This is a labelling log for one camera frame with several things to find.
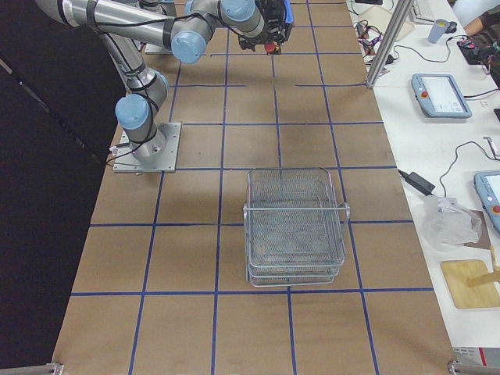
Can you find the red emergency push button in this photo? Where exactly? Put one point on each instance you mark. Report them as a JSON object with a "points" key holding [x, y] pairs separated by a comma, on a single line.
{"points": [[272, 48]]}

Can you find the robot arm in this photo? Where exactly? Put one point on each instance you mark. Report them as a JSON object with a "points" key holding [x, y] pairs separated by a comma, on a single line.
{"points": [[130, 30]]}

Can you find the blue plastic tray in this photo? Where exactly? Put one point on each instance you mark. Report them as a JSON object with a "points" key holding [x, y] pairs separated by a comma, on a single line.
{"points": [[289, 15]]}

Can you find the blue grey cup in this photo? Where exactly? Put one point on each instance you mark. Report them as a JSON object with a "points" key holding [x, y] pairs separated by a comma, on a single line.
{"points": [[438, 29]]}

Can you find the far teach pendant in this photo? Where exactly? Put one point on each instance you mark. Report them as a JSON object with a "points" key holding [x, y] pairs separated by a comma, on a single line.
{"points": [[439, 96]]}

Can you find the teach pendant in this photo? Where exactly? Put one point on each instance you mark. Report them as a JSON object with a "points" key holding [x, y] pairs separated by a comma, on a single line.
{"points": [[487, 187], [439, 96]]}

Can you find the black power adapter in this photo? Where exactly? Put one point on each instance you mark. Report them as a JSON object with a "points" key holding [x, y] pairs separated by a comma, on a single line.
{"points": [[419, 183]]}

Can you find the clear plastic bag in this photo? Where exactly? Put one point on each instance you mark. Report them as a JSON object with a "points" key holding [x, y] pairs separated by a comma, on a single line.
{"points": [[446, 222]]}

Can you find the near teach pendant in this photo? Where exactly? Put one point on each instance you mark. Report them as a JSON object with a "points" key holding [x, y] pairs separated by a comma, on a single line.
{"points": [[487, 187]]}

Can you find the wooden cutting board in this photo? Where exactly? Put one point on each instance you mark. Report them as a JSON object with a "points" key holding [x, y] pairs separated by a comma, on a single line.
{"points": [[470, 284]]}

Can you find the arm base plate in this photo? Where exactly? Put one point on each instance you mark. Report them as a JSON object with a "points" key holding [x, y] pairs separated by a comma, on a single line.
{"points": [[159, 154], [151, 49]]}

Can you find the aluminium frame post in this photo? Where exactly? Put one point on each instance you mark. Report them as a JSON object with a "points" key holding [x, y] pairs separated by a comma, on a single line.
{"points": [[394, 26]]}

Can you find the metal wire mesh shelf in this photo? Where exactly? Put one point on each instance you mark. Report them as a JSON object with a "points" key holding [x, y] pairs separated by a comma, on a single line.
{"points": [[293, 227]]}

